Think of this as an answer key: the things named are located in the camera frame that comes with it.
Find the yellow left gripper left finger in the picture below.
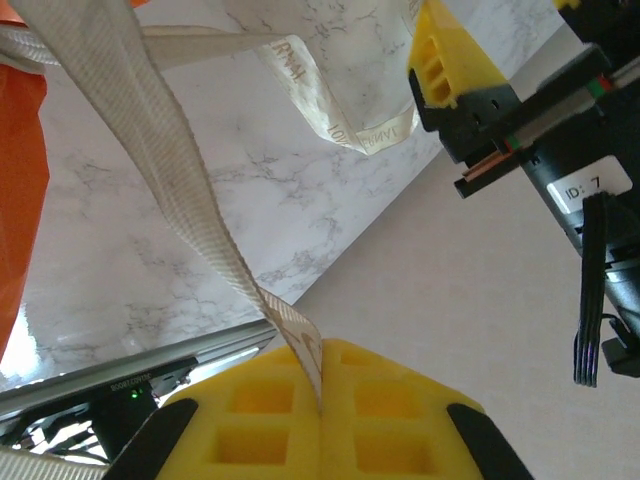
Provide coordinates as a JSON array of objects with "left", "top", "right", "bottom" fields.
[{"left": 99, "top": 339, "right": 324, "bottom": 480}]

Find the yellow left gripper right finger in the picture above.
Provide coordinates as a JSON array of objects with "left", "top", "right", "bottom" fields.
[{"left": 319, "top": 338, "right": 536, "bottom": 480}]

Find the cream printed satin ribbon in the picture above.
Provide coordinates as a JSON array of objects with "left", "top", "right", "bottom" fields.
[{"left": 0, "top": 0, "right": 426, "bottom": 480}]

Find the orange wrapping paper sheet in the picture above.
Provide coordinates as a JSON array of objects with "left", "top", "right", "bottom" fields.
[{"left": 0, "top": 0, "right": 151, "bottom": 354}]

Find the black flat cable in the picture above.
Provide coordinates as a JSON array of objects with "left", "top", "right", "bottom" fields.
[{"left": 572, "top": 192, "right": 614, "bottom": 389}]

